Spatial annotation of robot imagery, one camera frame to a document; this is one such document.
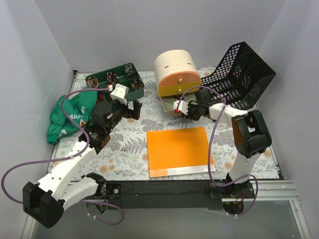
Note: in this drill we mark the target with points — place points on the grey bottom drawer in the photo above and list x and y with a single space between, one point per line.
167 103

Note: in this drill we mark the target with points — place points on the cream round drawer cabinet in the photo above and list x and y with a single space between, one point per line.
173 61

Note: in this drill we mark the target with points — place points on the black mesh file basket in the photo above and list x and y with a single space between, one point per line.
241 76

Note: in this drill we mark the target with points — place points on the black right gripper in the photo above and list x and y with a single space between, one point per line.
190 111

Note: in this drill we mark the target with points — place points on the orange folder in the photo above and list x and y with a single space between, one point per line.
177 152

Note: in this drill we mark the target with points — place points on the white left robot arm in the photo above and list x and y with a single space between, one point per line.
48 198

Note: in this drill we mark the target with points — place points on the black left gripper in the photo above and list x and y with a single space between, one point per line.
130 109

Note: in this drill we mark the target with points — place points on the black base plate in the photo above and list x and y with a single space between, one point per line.
167 194

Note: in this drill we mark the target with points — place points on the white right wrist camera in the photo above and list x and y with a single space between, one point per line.
180 106

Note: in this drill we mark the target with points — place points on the green compartment organizer box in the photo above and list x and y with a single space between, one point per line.
126 75

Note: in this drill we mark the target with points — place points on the green cloth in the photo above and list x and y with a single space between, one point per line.
76 109

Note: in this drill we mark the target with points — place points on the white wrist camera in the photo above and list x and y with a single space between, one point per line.
118 92
180 106

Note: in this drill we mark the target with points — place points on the orange drawer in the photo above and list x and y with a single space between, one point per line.
179 78

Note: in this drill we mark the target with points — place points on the aluminium frame rail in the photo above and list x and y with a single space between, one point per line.
273 213

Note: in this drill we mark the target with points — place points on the yellow drawer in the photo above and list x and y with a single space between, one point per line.
172 90

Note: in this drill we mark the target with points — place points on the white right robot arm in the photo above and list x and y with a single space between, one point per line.
251 135

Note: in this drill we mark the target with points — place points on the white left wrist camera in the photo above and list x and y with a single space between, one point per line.
118 92

